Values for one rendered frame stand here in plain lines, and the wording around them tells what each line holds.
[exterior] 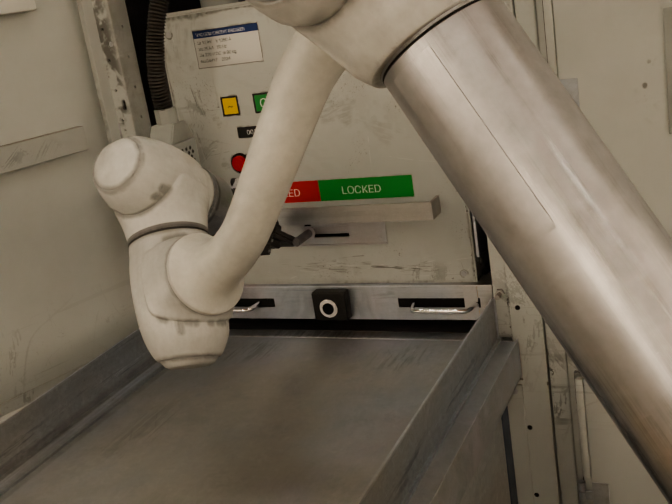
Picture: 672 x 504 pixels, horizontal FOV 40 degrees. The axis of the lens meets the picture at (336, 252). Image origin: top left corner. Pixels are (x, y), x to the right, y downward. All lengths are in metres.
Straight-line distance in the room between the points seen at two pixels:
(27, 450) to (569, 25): 0.92
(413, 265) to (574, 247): 0.88
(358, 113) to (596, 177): 0.85
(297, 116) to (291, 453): 0.45
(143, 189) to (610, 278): 0.65
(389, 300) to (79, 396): 0.50
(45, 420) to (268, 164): 0.57
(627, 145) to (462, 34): 0.68
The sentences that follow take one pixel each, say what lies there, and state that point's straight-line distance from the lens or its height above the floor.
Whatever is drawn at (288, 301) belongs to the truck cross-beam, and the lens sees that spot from 1.56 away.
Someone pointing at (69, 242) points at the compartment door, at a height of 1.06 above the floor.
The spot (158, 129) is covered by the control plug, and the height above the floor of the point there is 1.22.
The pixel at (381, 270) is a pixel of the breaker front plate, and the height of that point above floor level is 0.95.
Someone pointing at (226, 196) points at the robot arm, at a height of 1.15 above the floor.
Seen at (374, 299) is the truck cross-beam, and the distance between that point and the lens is 1.50.
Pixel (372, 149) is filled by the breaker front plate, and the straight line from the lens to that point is 1.43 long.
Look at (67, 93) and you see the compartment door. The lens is 1.58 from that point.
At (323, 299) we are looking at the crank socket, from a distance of 1.51.
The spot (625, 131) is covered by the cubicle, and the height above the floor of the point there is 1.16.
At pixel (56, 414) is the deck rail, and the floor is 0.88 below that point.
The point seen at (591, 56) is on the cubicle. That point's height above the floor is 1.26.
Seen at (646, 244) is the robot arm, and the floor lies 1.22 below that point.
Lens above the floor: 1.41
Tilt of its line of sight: 16 degrees down
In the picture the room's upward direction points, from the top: 9 degrees counter-clockwise
